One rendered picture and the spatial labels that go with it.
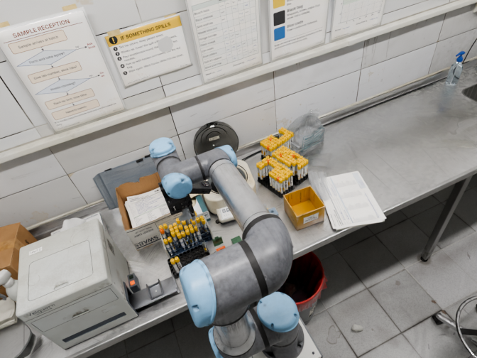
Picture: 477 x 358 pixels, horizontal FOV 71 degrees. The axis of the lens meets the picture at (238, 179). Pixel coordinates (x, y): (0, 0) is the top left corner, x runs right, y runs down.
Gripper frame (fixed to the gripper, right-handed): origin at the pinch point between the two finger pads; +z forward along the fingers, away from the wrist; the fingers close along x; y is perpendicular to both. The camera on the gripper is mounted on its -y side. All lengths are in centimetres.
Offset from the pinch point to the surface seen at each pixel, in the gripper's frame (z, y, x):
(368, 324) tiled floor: 114, -73, 32
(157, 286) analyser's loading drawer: 22.1, 22.6, 6.7
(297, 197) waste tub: 21, -46, -4
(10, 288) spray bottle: 9, 70, -10
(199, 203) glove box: 19.2, -5.8, -22.2
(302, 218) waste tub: 18.7, -41.2, 8.5
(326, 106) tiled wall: 16, -93, -50
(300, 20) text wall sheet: -36, -75, -49
